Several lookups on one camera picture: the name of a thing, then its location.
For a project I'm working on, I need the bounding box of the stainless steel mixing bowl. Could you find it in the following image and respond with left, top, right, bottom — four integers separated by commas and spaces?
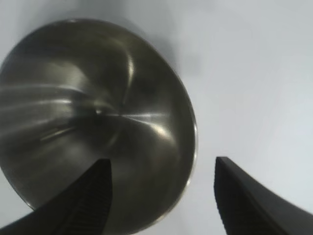
0, 18, 199, 235

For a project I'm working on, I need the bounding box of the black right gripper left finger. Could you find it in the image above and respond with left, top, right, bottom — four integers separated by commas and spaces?
0, 158, 113, 235

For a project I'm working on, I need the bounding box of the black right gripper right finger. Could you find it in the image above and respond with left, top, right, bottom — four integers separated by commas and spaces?
213, 156, 313, 235

